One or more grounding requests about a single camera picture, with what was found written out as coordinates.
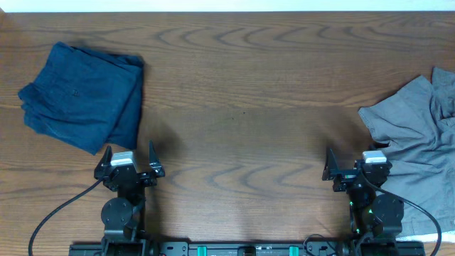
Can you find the folded navy shorts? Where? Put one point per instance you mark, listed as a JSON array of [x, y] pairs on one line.
[[125, 131]]

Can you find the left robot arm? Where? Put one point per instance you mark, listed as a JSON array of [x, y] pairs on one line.
[[124, 215]]

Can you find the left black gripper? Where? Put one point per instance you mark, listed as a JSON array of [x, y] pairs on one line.
[[129, 176]]

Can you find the blue denim shorts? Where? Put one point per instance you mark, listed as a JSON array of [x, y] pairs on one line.
[[77, 97]]

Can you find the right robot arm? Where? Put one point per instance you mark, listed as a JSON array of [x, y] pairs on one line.
[[375, 220]]

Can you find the grey shorts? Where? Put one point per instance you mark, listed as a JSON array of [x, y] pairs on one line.
[[416, 128]]

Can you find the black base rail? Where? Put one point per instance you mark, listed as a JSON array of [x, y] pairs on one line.
[[309, 248]]

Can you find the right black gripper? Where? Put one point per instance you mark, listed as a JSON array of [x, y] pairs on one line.
[[331, 172]]

